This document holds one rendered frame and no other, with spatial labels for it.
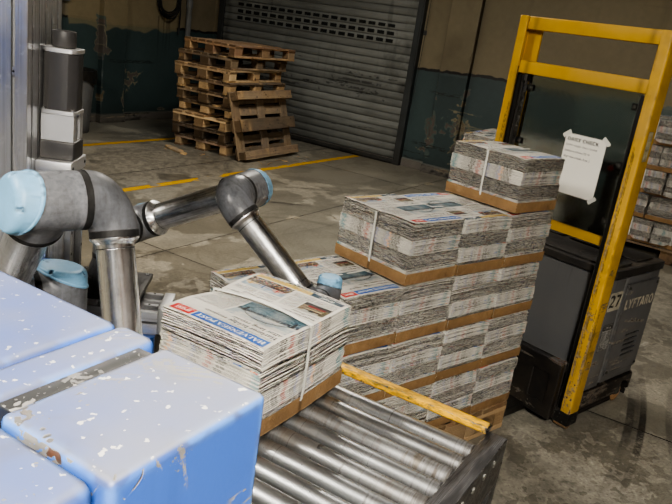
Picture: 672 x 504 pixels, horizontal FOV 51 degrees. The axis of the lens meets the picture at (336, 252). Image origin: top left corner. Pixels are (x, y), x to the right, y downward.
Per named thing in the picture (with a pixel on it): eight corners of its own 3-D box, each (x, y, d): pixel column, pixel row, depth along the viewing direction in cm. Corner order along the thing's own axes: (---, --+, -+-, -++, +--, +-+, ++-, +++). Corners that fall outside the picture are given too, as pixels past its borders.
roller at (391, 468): (266, 422, 173) (275, 403, 174) (442, 508, 151) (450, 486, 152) (257, 419, 168) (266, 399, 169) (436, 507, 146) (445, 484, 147)
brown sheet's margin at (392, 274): (333, 252, 277) (335, 242, 276) (384, 245, 297) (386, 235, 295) (404, 286, 252) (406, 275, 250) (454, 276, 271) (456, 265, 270)
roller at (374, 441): (280, 414, 178) (290, 396, 179) (452, 495, 155) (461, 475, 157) (274, 407, 174) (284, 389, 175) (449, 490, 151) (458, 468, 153)
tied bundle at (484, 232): (387, 246, 298) (396, 193, 291) (434, 241, 317) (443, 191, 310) (455, 277, 271) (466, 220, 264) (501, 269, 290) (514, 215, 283)
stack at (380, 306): (188, 475, 267) (207, 269, 242) (402, 403, 342) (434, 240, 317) (244, 537, 240) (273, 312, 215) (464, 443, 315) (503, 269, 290)
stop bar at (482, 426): (341, 367, 193) (342, 360, 193) (491, 430, 173) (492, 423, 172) (335, 371, 190) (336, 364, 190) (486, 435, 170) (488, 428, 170)
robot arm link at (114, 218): (124, 172, 148) (144, 403, 150) (71, 172, 141) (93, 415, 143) (147, 166, 139) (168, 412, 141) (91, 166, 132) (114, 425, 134)
